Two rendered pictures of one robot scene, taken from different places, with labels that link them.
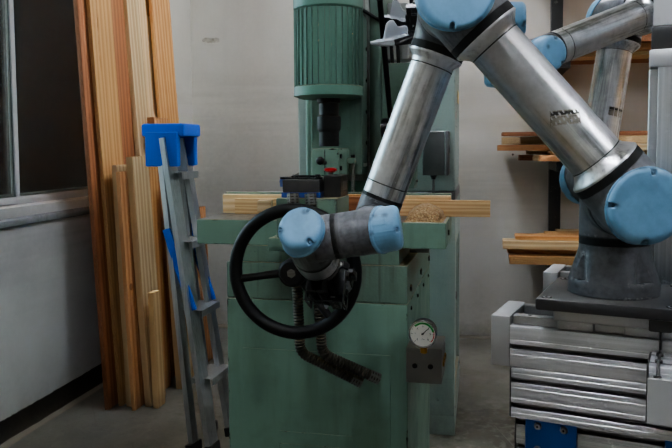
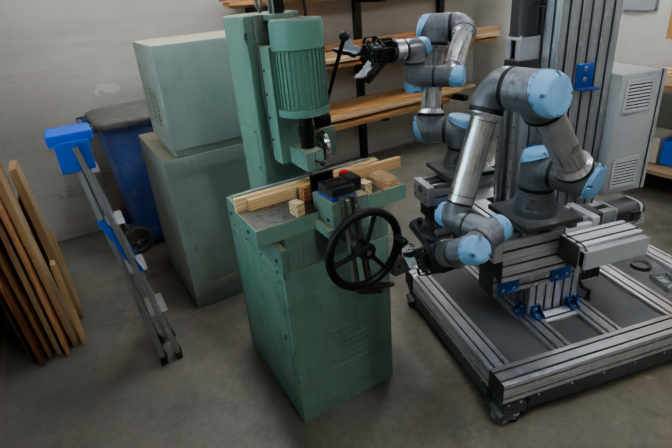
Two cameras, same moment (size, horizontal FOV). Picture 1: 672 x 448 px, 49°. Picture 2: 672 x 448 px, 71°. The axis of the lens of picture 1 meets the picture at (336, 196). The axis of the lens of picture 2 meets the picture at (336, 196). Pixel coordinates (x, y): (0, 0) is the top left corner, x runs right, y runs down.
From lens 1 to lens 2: 1.28 m
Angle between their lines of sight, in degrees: 44
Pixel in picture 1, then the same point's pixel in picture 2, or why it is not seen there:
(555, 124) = (572, 153)
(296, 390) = (333, 308)
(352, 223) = (496, 235)
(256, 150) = (20, 100)
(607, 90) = not seen: hidden behind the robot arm
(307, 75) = (303, 104)
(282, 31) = not seen: outside the picture
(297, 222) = (479, 247)
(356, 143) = not seen: hidden behind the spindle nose
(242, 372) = (299, 313)
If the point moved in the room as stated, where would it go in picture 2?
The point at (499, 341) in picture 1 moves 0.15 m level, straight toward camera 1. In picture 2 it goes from (498, 252) to (536, 272)
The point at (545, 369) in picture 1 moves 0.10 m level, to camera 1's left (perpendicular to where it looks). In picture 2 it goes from (518, 257) to (503, 269)
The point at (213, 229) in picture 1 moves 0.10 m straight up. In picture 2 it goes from (268, 234) to (264, 206)
